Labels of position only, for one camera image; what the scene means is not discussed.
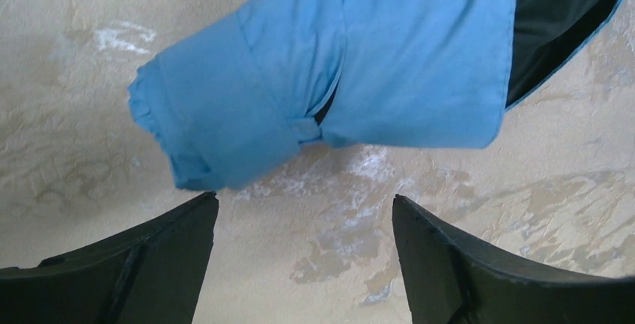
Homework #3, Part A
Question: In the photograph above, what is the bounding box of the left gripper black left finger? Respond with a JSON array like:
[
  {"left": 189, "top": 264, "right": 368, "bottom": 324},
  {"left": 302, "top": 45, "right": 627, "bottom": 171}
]
[{"left": 1, "top": 192, "right": 219, "bottom": 323}]

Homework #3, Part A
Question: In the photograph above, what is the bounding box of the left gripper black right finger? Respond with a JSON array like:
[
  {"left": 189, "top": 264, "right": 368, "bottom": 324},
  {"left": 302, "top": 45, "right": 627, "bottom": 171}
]
[{"left": 392, "top": 195, "right": 634, "bottom": 324}]

